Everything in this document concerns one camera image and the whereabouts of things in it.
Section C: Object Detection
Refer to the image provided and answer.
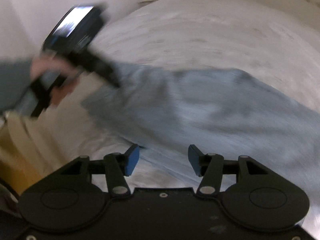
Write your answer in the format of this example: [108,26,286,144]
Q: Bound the light grey sweatpants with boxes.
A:
[81,62,320,230]

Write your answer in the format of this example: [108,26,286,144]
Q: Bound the grey sleeve left forearm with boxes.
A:
[0,58,32,114]

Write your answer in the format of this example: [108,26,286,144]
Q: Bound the person's left hand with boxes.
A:
[30,55,80,107]

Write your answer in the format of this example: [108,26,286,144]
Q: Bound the white floral bedspread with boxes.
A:
[4,0,320,181]

